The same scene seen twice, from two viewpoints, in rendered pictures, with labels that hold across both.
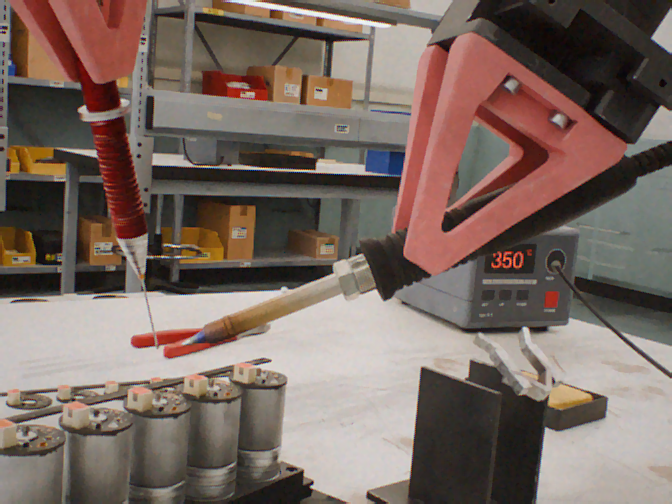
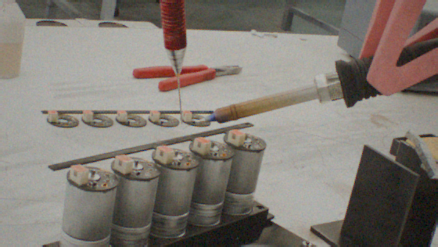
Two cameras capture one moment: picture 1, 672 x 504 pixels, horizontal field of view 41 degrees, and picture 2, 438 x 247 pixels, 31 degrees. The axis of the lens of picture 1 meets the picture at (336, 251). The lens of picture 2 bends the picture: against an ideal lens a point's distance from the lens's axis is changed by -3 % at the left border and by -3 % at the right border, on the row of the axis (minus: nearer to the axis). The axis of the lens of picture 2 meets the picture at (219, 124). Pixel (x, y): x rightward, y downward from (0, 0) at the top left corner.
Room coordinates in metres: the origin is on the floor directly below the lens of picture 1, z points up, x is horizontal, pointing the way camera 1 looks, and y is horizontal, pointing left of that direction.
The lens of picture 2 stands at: (-0.07, 0.03, 0.98)
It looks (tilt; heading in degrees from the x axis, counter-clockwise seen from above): 20 degrees down; 3
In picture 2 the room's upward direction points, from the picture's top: 11 degrees clockwise
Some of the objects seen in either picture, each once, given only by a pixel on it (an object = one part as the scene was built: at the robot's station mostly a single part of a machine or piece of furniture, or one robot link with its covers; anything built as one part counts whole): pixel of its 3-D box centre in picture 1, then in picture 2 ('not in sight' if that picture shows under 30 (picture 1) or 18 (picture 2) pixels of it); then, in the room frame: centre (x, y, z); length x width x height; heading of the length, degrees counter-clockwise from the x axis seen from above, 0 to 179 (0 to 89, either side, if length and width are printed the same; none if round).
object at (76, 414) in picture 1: (78, 414); (124, 163); (0.29, 0.08, 0.82); 0.01 x 0.01 x 0.01; 54
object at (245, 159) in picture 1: (277, 161); not in sight; (3.27, 0.24, 0.77); 0.24 x 0.16 x 0.04; 125
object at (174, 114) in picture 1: (319, 129); not in sight; (3.16, 0.10, 0.90); 1.30 x 0.06 x 0.12; 127
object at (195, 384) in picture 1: (197, 384); (202, 145); (0.34, 0.05, 0.82); 0.01 x 0.01 x 0.01; 54
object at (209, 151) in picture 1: (210, 150); not in sight; (3.08, 0.46, 0.80); 0.15 x 0.12 x 0.10; 56
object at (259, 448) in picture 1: (254, 432); (236, 179); (0.37, 0.03, 0.79); 0.02 x 0.02 x 0.05
